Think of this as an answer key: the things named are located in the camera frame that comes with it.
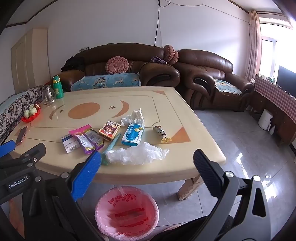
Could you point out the white round appliance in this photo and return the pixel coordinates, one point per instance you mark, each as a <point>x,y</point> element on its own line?
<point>264,119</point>

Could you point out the trash bin with pink bag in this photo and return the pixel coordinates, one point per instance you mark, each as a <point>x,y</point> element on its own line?
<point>126,213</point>

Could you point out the green water bottle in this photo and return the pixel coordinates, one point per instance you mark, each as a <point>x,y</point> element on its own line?
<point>57,87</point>

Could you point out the black television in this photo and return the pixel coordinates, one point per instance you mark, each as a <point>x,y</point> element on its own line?
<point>286,78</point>

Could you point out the pink curtain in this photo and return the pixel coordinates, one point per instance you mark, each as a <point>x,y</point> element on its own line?
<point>253,46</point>

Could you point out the brown leather armchair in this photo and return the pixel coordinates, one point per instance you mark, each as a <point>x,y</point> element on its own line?
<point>208,64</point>

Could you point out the candy wrapper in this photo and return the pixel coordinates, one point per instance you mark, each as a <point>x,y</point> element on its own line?
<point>161,133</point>

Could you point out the teal pen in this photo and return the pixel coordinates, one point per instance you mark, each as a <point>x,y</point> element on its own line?
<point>112,146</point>

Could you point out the crumpled white tissue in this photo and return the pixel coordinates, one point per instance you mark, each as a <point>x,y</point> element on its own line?
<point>134,117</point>

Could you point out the clear plastic bag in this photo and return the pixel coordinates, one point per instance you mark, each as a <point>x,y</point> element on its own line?
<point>136,154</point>

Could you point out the black and white floral cover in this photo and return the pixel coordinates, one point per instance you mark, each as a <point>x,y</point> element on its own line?
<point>13,104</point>

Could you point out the blue armchair seat cover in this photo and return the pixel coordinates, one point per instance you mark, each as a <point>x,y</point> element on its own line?
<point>227,87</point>

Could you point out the brown wooden cabinet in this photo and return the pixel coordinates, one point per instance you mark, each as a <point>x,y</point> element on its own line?
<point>266,109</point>

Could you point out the brown leather sofa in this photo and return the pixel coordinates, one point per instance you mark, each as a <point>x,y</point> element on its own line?
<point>138,53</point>

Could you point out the window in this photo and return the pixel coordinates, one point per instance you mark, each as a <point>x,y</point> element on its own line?
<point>270,53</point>

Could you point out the blue medicine box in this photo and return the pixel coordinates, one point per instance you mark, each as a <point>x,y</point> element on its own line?
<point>133,134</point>

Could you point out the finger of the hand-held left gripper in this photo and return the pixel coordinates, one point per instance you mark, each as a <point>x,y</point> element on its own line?
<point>7,148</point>
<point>34,153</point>

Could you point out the smartphone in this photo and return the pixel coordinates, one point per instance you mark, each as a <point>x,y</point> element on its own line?
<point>22,135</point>

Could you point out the glass jug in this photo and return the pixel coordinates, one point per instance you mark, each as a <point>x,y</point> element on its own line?
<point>47,95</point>

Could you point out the cream wardrobe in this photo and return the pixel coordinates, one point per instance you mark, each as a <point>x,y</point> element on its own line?
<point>30,58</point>

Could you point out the red playing card box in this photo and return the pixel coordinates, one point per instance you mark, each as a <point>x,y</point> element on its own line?
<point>109,130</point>

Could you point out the checkered cloth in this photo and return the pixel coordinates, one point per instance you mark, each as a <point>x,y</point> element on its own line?
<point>272,92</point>

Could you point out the round pink cushion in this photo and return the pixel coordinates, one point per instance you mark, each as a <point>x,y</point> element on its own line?
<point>116,65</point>
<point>176,56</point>
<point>168,52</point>

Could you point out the purple cloth item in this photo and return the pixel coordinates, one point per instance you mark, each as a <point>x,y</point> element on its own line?
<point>158,60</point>

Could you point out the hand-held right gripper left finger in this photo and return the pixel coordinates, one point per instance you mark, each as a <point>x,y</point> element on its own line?
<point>87,173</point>

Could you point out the white and blue small box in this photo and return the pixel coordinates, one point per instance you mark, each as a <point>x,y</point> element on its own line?
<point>70,143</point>

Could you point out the black clothing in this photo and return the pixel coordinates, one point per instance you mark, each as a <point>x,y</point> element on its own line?
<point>72,63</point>

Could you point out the small dark object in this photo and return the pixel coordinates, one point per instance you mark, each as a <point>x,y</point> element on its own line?
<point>83,49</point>

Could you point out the purple snack packet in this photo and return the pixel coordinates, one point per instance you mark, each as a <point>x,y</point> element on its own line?
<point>94,139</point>

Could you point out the pink snack packet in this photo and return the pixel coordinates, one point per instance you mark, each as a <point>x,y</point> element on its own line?
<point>79,131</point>

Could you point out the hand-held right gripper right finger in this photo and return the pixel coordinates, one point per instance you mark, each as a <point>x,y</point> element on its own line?
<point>205,171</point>

